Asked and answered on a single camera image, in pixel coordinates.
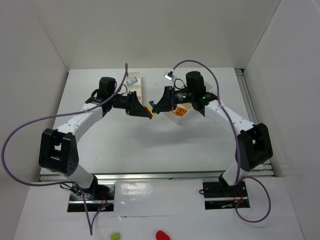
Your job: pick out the narrow white divided tray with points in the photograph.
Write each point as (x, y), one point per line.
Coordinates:
(136, 87)

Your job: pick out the red oval object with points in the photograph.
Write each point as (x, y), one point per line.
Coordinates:
(161, 235)

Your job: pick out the green lego brick foreground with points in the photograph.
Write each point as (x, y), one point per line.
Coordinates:
(115, 236)

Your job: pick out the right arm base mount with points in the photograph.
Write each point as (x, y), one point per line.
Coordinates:
(216, 199)

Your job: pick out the aluminium rail right side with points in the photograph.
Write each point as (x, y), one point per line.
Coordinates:
(265, 169)

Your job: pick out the aluminium rail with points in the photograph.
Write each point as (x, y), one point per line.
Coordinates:
(265, 169)
(156, 176)

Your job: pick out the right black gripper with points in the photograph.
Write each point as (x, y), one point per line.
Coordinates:
(171, 98)

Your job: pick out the aluminium rail front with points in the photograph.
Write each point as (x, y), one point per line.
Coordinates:
(156, 176)

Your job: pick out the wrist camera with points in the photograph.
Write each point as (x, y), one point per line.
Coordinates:
(169, 76)
(131, 81)

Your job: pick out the wide white divided tray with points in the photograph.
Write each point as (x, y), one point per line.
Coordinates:
(180, 104)

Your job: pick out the orange and green lego stack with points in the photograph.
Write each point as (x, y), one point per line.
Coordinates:
(180, 111)

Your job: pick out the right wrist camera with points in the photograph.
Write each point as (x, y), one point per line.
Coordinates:
(169, 76)

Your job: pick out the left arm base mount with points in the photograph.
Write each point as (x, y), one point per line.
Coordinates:
(103, 200)

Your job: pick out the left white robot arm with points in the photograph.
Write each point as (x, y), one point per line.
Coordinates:
(58, 147)

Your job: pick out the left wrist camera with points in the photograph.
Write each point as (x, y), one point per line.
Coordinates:
(131, 81)

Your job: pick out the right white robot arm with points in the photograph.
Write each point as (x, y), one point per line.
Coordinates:
(253, 144)

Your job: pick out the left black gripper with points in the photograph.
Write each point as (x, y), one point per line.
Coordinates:
(129, 103)

